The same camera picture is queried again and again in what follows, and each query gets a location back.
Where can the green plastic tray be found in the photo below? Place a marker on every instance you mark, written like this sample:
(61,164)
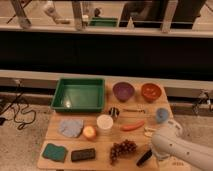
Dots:
(79,95)

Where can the green sponge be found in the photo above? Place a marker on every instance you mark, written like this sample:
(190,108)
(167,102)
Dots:
(54,152)

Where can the red apple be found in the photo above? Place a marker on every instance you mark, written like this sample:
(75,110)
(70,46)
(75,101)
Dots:
(89,132)

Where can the purple bowl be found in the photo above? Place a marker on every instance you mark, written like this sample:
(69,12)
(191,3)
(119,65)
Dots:
(123,91)

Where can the green bin in background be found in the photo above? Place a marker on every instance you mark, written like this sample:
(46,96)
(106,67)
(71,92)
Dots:
(105,22)

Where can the metal spoon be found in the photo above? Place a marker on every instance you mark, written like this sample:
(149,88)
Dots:
(134,110)

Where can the bunch of grapes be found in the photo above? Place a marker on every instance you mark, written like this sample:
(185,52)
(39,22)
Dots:
(119,149)

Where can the blue cup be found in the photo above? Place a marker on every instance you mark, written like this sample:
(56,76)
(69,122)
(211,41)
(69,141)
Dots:
(162,115)

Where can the black sponge block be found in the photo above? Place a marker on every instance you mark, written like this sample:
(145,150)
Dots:
(81,155)

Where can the orange bowl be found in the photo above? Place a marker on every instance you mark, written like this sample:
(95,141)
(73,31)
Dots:
(150,92)

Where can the orange carrot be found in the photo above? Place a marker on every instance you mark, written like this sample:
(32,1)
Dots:
(132,127)

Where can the blue cloth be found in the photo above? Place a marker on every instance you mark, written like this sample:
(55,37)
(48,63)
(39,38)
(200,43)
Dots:
(71,127)

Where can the white cup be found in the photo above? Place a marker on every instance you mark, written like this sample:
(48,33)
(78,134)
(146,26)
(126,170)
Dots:
(104,123)

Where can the banana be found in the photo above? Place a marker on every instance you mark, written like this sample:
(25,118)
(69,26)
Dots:
(148,131)

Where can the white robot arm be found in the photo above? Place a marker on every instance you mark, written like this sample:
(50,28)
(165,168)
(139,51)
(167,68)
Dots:
(167,141)

